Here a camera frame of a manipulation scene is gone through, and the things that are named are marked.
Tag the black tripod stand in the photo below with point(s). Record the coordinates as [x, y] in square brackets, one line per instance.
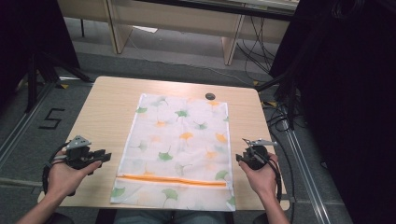
[43, 71]

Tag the leaf print mesh laundry bag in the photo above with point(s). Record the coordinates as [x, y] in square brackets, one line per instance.
[177, 152]

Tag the person's left hand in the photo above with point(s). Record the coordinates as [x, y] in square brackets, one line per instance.
[67, 177]

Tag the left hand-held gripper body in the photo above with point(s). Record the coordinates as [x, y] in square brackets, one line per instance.
[77, 152]

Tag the black curtain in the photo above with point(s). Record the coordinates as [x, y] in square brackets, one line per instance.
[342, 102]
[31, 40]

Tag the black stand leg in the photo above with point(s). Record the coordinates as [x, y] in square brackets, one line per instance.
[274, 81]

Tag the person's legs in jeans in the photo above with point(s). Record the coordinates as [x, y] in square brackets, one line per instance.
[169, 217]

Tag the light wooden desk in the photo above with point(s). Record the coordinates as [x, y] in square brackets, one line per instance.
[177, 23]

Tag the black round table grommet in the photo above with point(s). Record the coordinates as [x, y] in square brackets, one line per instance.
[210, 96]

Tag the person's right hand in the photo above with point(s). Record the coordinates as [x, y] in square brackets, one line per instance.
[263, 179]

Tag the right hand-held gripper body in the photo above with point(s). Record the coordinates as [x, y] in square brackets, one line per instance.
[257, 154]

